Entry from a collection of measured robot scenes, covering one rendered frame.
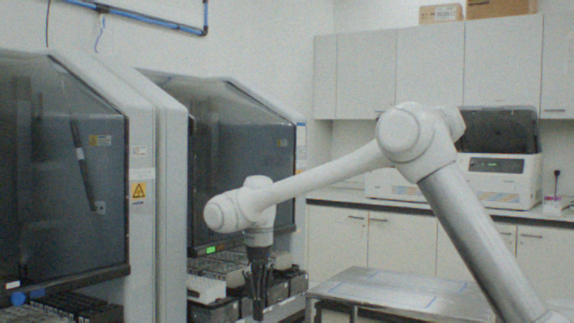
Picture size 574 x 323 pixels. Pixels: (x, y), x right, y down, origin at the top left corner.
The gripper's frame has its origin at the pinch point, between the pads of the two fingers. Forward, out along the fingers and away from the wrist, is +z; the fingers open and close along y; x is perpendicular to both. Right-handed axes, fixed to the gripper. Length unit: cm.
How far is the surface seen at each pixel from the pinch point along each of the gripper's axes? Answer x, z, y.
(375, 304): 25.8, 0.4, -27.8
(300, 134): -25, -54, -57
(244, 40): -143, -119, -154
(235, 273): -21.0, -5.6, -12.3
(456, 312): 49, 0, -36
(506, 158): 10, -40, -237
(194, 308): -19.3, 1.3, 8.7
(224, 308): -12.5, 1.5, 2.2
